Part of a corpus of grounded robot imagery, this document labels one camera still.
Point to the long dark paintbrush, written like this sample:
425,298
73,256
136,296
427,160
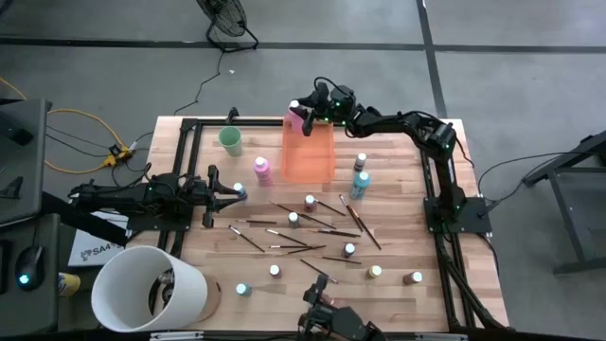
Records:
369,234

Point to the small bronze paint bottle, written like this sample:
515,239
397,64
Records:
413,277

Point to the large teal paint bottle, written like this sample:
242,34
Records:
360,187

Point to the orange translucent plastic tray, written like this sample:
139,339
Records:
308,161

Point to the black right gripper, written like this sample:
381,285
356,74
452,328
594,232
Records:
338,106

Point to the yellow can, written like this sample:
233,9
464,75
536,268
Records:
68,284

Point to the white printed box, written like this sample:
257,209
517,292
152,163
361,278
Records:
94,251

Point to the small brown paint bottle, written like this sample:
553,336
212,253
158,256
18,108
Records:
360,162

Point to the small magenta paint bottle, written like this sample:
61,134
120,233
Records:
274,271

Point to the black computer mouse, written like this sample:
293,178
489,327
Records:
29,267

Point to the dark grey desk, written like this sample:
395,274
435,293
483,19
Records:
28,312

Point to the silver aluminium bar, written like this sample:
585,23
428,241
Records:
177,335
440,336

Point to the small grey paint bottle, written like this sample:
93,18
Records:
293,219

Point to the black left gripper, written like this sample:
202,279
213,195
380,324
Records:
191,192

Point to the large pink paint bottle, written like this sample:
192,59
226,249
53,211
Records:
296,120
263,173

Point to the small yellow paint bottle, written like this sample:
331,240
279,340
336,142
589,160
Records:
374,271

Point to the thin dark paintbrush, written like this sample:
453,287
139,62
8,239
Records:
255,221

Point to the black aluminium table frame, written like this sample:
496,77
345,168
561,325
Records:
265,122

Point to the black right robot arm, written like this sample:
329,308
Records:
445,161

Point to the small navy paint bottle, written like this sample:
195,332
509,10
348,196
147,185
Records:
349,249

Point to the small blue paint bottle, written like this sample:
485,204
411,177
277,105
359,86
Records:
240,189

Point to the thin paintbrush silver ferrule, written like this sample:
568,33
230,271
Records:
331,208

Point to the black frame clamp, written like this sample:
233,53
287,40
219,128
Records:
232,113

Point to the small teal paint bottle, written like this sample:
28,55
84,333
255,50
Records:
243,289

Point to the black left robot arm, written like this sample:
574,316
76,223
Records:
118,196

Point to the pale green ribbed cup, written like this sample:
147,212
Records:
231,142

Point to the black side table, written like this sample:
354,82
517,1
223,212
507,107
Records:
582,203

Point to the black floor fan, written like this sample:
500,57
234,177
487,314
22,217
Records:
227,19

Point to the black diagonal strut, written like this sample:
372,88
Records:
85,220

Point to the yellow power plug block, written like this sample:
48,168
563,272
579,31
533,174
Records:
116,156

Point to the dark paintbrush gold ferrule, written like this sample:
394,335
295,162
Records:
315,231
338,260
319,222

